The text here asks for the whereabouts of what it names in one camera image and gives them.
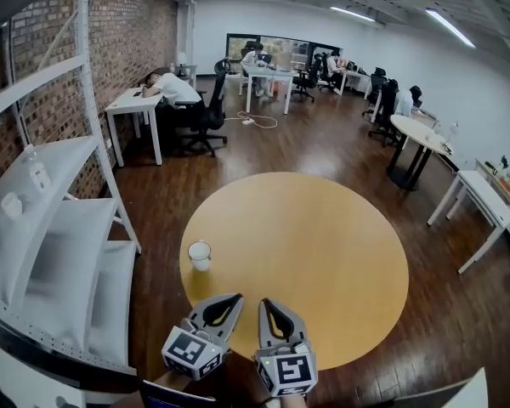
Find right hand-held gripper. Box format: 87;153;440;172
254;297;319;398

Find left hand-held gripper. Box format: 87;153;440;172
161;292;245;381

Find person's right forearm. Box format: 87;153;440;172
261;393;312;408

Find person's left forearm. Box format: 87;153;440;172
152;367;197;395

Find round wooden table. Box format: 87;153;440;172
178;171;411;371

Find white metal shelving unit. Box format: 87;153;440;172
0;0;143;376

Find white rectangular table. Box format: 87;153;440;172
389;367;490;408

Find white flat board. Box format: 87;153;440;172
0;342;87;408

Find black office chair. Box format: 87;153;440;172
290;53;325;103
368;80;399;148
175;57;232;158
361;66;388;119

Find clear plastic bottle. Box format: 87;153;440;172
22;143;53;194

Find white rectangular desk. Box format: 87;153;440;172
339;67;373;99
238;63;296;116
104;86;165;167
426;169;510;275

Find small white cup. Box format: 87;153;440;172
0;191;24;220

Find round white table black legs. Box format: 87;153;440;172
389;113;454;192

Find small white side desk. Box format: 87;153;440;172
169;62;198;90

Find wooden side table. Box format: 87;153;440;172
475;158;510;206

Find black framed window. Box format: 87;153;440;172
225;32;345;70

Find ceiling strip light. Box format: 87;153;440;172
425;8;477;50
330;6;377;23

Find white power strip with cable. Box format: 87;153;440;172
225;110;279;130

